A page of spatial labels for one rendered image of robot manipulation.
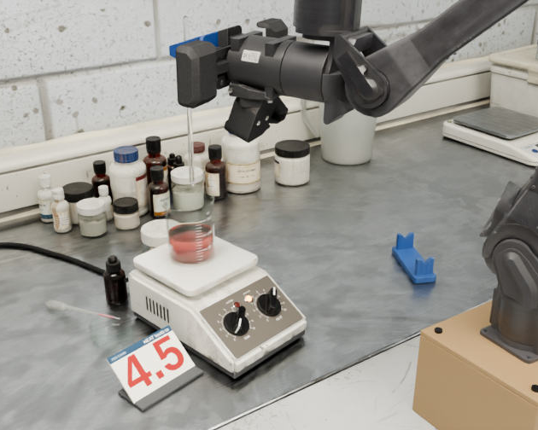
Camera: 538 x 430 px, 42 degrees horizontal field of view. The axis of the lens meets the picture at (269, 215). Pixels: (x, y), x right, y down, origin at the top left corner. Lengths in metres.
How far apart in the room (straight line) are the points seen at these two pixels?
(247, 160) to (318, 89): 0.59
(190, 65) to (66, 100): 0.62
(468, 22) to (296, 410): 0.44
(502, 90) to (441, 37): 1.16
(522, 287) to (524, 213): 0.07
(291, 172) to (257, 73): 0.61
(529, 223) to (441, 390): 0.20
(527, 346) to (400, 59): 0.30
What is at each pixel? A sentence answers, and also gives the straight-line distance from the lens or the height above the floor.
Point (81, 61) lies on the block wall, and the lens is 1.29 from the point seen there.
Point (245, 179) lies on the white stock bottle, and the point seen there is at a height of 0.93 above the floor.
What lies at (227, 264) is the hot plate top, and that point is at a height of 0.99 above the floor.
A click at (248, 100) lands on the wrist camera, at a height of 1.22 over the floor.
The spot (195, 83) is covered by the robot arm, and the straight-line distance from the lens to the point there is 0.70.
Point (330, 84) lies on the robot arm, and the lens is 0.70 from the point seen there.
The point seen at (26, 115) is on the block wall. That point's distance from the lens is 1.28.
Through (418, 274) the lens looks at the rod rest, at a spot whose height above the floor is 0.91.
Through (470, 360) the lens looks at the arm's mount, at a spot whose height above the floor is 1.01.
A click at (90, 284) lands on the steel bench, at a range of 1.04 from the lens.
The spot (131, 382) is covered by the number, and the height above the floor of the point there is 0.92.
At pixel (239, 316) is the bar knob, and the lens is 0.83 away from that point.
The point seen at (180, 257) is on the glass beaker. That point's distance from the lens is 0.88.
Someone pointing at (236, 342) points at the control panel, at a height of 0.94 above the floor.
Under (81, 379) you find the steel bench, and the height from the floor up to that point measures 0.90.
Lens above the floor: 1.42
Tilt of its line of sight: 25 degrees down
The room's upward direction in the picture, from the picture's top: straight up
